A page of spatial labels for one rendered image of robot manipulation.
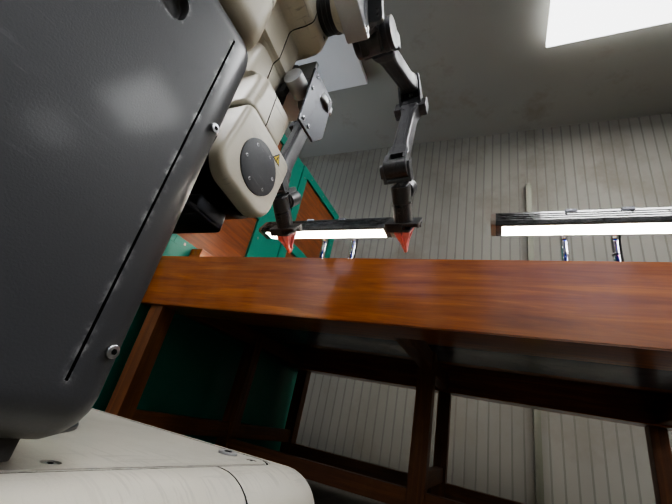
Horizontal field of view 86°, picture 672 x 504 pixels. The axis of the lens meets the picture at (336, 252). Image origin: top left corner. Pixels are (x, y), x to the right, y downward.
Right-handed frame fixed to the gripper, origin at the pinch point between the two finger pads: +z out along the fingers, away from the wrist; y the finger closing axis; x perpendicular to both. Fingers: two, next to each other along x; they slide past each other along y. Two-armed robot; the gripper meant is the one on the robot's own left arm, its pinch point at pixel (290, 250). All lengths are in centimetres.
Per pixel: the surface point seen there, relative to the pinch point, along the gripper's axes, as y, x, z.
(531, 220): -78, -25, -2
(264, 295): -4.8, 25.3, 4.7
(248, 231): 48, -38, 5
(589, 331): -85, 28, 6
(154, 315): 38, 32, 12
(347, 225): -12.6, -25.4, -1.3
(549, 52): -101, -240, -68
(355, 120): 66, -262, -41
